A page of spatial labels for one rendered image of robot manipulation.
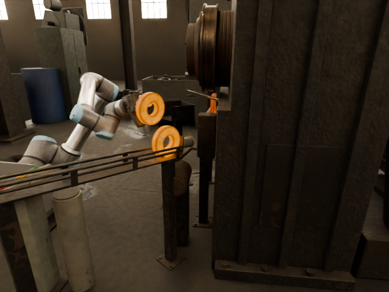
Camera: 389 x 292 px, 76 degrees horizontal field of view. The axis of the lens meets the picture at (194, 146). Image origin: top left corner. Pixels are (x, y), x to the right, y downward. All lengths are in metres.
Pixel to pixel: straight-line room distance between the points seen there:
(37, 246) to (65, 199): 0.28
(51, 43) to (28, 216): 3.93
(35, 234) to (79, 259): 0.22
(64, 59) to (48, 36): 0.41
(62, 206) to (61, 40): 3.89
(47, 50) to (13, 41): 10.14
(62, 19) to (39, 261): 8.27
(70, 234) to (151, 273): 0.48
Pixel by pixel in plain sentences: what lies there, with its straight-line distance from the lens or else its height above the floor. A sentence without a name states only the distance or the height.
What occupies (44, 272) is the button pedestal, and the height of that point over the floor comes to 0.14.
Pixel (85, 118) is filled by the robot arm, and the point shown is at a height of 0.79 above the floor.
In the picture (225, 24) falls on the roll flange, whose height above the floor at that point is 1.23.
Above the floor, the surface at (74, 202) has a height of 0.49.
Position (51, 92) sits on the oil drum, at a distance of 4.80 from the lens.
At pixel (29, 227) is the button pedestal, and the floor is 0.39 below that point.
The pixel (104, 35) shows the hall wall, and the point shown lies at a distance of 12.73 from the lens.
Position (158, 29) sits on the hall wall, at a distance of 11.94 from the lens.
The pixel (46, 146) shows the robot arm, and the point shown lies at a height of 0.49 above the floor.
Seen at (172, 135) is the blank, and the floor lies 0.73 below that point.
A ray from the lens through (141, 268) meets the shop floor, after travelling 1.54.
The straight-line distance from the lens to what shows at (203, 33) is 1.33.
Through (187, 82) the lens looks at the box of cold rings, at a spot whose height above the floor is 0.71.
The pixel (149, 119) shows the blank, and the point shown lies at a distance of 1.20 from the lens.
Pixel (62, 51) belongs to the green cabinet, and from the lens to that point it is 4.85.
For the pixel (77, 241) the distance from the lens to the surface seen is 1.32.
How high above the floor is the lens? 1.08
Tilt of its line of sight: 20 degrees down
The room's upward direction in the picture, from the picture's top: straight up
